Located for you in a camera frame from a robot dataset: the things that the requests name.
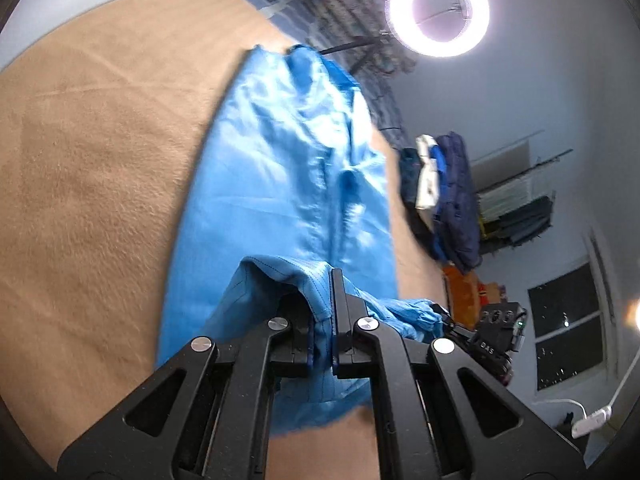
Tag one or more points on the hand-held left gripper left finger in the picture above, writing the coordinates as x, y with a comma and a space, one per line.
300, 355

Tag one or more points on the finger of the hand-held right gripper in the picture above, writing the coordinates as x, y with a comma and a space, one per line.
444, 316

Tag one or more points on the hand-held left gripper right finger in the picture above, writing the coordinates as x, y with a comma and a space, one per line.
340, 320

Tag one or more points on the light blue jacket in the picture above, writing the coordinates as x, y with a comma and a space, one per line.
280, 185

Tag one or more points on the dark hanging clothes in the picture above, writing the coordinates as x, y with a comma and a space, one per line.
525, 220

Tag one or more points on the black clothes rack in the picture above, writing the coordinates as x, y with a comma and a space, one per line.
550, 160

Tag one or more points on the orange patterned cloth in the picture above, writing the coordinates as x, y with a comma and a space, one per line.
462, 295

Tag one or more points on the cardboard box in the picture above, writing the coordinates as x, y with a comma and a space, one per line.
492, 295

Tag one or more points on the dark window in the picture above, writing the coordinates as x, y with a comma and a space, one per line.
565, 305

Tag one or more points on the navy padded jacket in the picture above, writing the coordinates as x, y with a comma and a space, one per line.
457, 210

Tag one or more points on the white striped towel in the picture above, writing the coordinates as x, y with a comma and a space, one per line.
505, 200

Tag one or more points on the white garment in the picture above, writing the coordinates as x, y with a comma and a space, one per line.
427, 185

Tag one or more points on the glowing white lamp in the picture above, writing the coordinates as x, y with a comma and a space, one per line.
635, 315

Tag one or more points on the dark teal garment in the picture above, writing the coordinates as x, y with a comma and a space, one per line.
410, 175

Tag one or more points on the royal blue garment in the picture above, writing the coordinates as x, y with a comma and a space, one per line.
439, 160

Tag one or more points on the tan blanket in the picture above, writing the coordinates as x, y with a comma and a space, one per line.
100, 185

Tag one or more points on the black tripod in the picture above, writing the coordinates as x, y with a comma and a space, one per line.
350, 45

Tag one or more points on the floral folded quilt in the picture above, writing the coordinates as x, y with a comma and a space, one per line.
340, 5

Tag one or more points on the blue checked mat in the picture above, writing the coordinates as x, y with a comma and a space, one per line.
280, 5

